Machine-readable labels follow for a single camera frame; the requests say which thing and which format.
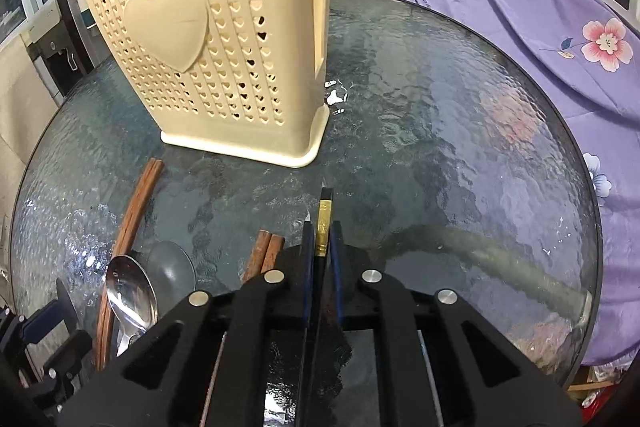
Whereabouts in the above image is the grey water dispenser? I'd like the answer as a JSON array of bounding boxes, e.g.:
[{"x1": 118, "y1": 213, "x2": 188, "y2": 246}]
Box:
[{"x1": 27, "y1": 0, "x2": 98, "y2": 108}]

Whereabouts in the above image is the cream plastic utensil holder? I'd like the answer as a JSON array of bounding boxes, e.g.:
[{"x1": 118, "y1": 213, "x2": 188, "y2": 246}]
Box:
[{"x1": 70, "y1": 0, "x2": 336, "y2": 168}]

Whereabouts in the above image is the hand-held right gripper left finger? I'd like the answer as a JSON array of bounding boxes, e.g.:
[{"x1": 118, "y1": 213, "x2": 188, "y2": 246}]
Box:
[{"x1": 57, "y1": 221, "x2": 317, "y2": 427}]

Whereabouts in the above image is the purple floral cloth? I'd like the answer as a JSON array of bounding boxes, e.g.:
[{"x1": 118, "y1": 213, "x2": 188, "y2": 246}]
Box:
[{"x1": 395, "y1": 0, "x2": 640, "y2": 368}]

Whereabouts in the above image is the black chopstick with gold band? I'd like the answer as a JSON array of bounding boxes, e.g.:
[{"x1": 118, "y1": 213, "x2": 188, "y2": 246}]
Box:
[{"x1": 312, "y1": 187, "x2": 335, "y2": 323}]

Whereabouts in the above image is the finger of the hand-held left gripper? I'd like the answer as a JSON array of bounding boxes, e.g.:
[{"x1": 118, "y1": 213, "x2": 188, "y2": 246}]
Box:
[
  {"x1": 22, "y1": 281, "x2": 78, "y2": 345},
  {"x1": 30, "y1": 332, "x2": 93, "y2": 408}
]

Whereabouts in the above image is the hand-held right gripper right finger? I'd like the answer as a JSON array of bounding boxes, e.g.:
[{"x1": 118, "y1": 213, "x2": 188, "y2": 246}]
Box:
[{"x1": 320, "y1": 220, "x2": 583, "y2": 427}]

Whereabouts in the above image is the metal spoon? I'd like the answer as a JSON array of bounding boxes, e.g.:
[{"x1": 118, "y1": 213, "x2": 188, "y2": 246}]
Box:
[{"x1": 105, "y1": 254, "x2": 160, "y2": 358}]

